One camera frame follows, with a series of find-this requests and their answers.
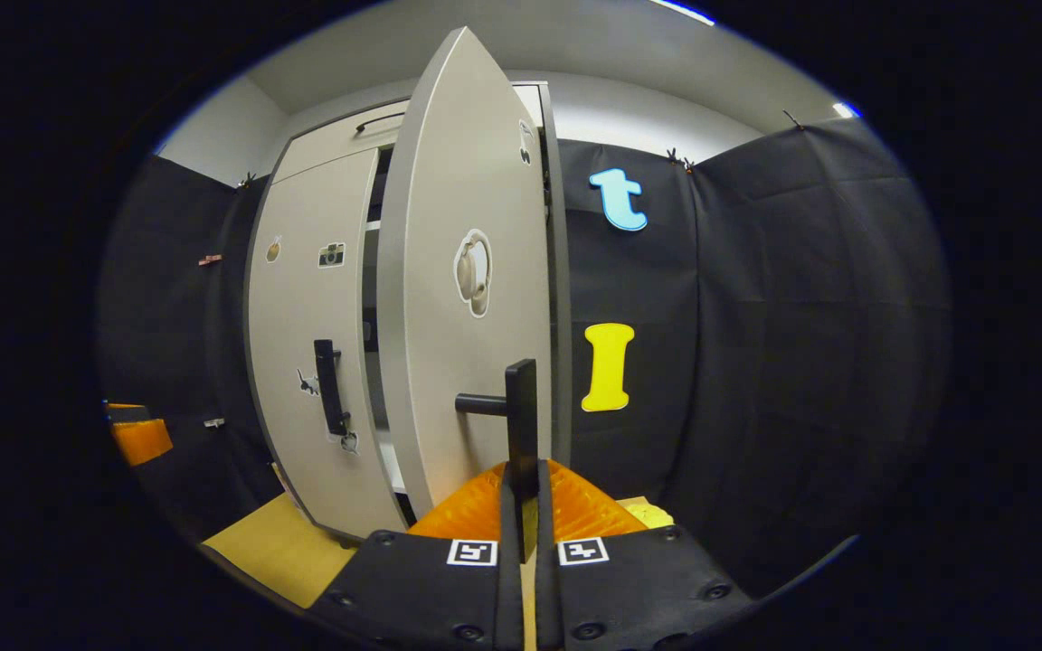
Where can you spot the beige cabinet drawer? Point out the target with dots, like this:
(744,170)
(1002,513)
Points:
(331,145)

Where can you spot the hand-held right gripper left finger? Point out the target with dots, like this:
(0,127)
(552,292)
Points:
(508,597)

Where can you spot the beige double-door shoe cabinet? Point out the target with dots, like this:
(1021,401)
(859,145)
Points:
(563,316)

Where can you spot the light wooden base board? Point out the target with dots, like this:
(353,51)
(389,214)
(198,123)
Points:
(277,551)

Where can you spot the yellow crumpled object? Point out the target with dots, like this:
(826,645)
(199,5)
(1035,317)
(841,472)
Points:
(648,514)

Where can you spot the long ceiling light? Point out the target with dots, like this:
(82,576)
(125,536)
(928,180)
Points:
(684,11)

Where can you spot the black backdrop cloth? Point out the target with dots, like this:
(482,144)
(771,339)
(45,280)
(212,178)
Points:
(801,316)

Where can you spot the black cloth clip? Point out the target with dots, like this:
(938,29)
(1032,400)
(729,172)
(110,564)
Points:
(677,160)
(247,181)
(792,119)

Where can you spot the beige cabinet door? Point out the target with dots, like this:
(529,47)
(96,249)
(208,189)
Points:
(449,362)
(295,344)

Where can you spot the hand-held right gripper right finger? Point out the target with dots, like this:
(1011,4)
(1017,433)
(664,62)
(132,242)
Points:
(546,597)

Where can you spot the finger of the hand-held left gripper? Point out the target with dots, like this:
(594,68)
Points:
(143,441)
(127,414)

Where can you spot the small ceiling light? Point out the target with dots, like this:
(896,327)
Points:
(847,110)

